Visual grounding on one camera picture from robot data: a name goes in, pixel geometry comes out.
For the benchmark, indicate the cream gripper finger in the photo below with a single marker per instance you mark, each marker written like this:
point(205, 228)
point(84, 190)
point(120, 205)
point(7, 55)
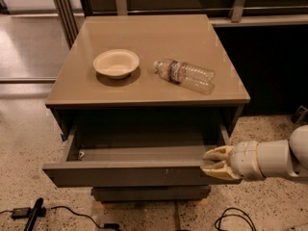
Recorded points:
point(218, 154)
point(220, 170)

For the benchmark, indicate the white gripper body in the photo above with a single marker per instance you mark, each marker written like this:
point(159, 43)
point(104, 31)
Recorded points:
point(244, 160)

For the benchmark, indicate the grey top drawer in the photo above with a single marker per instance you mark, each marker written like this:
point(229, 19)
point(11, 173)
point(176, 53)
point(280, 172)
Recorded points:
point(110, 156)

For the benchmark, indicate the grey drawer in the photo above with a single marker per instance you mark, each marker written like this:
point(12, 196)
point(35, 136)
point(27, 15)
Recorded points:
point(117, 194)
point(110, 156)

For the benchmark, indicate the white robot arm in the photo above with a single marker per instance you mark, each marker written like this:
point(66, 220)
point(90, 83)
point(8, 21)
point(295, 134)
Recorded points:
point(286, 159)

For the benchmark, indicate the grey bottom drawer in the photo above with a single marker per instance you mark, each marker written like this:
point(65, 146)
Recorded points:
point(117, 194)

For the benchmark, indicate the grey three-drawer cabinet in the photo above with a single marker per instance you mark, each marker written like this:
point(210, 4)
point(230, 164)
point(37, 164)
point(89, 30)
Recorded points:
point(81, 95)

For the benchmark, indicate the dark object at right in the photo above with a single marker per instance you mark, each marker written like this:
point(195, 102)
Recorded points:
point(300, 115)

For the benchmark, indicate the clear plastic water bottle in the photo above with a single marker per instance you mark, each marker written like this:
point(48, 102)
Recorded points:
point(188, 76)

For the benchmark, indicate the beige paper bowl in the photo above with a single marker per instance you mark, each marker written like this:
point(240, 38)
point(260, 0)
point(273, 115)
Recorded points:
point(116, 64)

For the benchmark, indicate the metal shelf rack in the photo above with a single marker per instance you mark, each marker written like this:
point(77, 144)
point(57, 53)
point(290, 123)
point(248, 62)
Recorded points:
point(223, 13)

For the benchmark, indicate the black power adapter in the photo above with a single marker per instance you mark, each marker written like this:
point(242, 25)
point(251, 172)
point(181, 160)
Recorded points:
point(21, 213)

